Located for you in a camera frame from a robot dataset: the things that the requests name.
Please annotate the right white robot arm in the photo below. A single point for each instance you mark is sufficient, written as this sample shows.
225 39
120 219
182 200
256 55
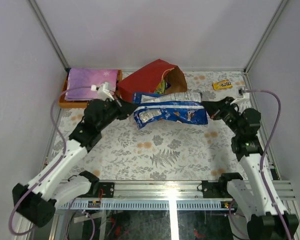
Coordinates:
266 216

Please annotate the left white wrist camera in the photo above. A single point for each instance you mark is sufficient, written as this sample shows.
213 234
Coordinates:
102 92

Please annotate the yellow M&M candy packet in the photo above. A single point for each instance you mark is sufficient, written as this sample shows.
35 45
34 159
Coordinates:
221 85

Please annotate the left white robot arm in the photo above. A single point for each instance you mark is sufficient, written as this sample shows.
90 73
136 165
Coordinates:
38 200

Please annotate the orange plastic tray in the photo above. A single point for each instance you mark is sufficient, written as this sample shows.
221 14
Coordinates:
78 104

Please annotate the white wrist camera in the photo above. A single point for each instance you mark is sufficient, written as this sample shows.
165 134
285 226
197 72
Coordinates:
243 95
102 92

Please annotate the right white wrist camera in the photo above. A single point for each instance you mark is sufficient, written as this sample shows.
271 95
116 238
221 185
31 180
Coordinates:
243 95

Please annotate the blue Doritos chip bag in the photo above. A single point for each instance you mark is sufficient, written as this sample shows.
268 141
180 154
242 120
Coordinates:
181 107

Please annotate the floral patterned table mat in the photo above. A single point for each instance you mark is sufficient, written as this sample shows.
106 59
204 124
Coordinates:
161 151

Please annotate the red brown paper bag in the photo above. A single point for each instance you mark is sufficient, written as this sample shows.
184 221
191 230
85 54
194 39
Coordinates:
146 79

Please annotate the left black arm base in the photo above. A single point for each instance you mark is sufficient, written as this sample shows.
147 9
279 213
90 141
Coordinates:
100 188

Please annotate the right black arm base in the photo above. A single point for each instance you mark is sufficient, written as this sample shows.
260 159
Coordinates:
218 189

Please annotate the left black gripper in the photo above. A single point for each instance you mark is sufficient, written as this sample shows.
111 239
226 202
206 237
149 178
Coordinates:
121 109

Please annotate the purple Frozen fabric cloth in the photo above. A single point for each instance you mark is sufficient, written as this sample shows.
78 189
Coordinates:
81 79

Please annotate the aluminium front rail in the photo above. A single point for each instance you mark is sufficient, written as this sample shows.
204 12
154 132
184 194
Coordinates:
180 189

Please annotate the green yellow snack packet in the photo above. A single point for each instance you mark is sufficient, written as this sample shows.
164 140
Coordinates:
163 86

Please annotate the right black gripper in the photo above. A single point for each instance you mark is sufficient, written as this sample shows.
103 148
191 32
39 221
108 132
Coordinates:
217 109

